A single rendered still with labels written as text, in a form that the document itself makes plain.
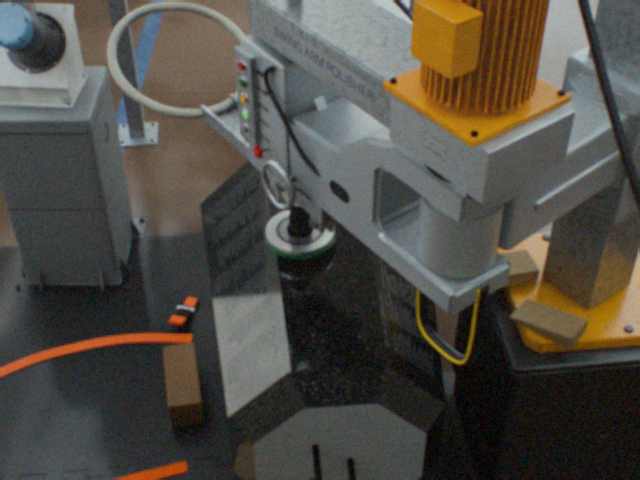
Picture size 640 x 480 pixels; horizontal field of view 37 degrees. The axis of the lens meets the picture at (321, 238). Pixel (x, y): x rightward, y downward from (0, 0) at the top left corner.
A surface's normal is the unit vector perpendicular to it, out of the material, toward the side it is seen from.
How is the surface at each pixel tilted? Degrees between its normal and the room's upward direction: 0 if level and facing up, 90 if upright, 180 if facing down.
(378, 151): 90
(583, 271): 90
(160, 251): 0
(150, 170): 0
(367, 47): 0
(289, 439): 90
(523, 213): 90
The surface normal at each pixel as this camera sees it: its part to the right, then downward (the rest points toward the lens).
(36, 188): 0.00, 0.65
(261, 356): -0.70, -0.48
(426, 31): -0.80, 0.39
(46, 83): -0.07, -0.04
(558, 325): -0.15, -0.83
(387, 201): 0.60, 0.52
